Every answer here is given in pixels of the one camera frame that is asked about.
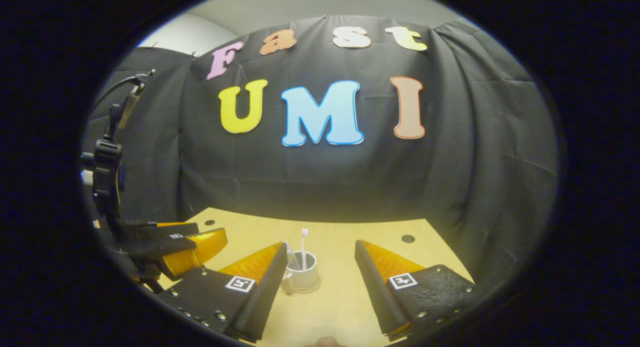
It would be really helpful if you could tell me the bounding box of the black backdrop cloth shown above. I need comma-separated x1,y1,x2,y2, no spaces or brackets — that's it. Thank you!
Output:
82,14,560,283

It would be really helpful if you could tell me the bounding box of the white cup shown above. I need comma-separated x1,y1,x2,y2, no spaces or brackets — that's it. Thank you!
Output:
281,250,321,294

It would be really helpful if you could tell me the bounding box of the wooden desktop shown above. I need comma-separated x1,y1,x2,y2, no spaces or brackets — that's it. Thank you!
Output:
150,207,476,347

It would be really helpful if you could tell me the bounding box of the white toothpaste tube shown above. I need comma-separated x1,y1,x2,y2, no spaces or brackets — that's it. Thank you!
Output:
284,241,302,272

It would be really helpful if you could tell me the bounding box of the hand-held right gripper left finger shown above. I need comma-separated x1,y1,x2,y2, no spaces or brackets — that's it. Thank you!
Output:
157,242,289,344

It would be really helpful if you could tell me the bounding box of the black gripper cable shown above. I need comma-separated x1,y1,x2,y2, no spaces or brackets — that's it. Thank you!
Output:
92,73,153,119

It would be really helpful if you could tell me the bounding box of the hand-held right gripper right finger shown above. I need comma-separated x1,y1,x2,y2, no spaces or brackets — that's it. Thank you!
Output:
354,239,476,342

